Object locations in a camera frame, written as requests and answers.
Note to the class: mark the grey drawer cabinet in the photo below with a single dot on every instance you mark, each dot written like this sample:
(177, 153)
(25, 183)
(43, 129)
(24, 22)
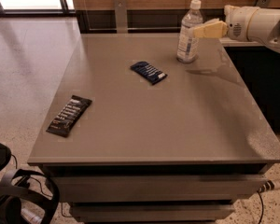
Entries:
(200, 120)

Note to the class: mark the left metal wall bracket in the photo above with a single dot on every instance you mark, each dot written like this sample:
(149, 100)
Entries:
(121, 17)

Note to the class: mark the blue snack bar wrapper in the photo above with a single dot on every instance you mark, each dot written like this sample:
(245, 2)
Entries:
(149, 72)

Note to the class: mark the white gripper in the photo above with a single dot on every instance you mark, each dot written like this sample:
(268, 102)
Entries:
(238, 22)

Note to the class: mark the black rxbar chocolate wrapper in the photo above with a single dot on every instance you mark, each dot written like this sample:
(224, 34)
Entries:
(65, 120)

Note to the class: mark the clear plastic water bottle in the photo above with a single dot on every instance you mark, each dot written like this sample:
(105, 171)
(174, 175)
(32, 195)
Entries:
(187, 44)

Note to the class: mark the metal wall bracket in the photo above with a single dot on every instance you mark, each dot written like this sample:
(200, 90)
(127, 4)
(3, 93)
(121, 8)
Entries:
(262, 3)
(121, 17)

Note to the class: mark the right metal wall bracket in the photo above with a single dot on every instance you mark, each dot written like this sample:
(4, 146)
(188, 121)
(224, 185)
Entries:
(262, 3)

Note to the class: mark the lower grey drawer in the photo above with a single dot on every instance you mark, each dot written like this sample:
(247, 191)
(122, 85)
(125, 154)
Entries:
(149, 213)

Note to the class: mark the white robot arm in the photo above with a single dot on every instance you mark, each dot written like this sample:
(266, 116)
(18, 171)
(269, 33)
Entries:
(264, 28)

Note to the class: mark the grey drawer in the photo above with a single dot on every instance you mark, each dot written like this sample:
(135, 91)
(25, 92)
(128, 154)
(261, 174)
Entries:
(149, 213)
(156, 188)

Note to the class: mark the upper grey drawer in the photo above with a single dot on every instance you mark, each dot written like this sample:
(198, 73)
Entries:
(156, 188)

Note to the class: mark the white striped power strip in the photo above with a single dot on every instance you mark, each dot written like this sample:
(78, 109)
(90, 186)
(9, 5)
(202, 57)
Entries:
(270, 185)

